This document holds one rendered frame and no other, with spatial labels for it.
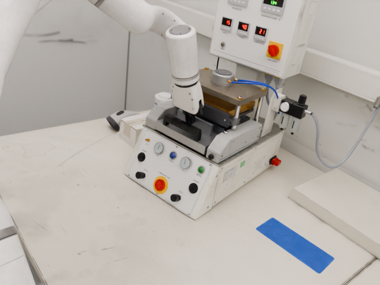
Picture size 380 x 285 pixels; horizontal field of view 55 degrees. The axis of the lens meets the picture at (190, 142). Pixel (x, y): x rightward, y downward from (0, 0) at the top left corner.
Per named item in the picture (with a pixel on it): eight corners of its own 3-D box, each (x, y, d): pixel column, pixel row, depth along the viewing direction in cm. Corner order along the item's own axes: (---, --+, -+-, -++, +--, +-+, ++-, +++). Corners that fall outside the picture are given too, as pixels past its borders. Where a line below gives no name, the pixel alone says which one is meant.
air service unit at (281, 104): (271, 122, 138) (280, 85, 131) (306, 137, 130) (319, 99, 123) (263, 125, 134) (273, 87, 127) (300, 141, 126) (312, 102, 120)
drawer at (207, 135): (205, 111, 149) (208, 93, 145) (251, 132, 137) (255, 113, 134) (154, 130, 128) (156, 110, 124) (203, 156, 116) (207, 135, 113)
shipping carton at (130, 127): (154, 128, 170) (155, 110, 166) (169, 140, 161) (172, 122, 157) (117, 135, 159) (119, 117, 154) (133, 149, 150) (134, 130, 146)
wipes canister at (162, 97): (163, 118, 181) (167, 89, 174) (173, 125, 175) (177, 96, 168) (149, 121, 176) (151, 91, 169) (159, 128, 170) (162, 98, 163)
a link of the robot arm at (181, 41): (171, 63, 113) (170, 80, 106) (165, 22, 104) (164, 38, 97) (198, 60, 113) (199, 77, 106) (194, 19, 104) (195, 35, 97)
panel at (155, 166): (127, 175, 133) (146, 128, 130) (190, 217, 117) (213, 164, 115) (123, 175, 131) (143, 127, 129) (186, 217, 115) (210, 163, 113)
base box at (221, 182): (210, 134, 172) (217, 100, 164) (281, 169, 153) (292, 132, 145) (123, 174, 134) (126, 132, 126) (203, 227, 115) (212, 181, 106)
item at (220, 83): (212, 86, 150) (217, 55, 144) (279, 113, 134) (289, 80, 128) (173, 98, 133) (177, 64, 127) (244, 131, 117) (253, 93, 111)
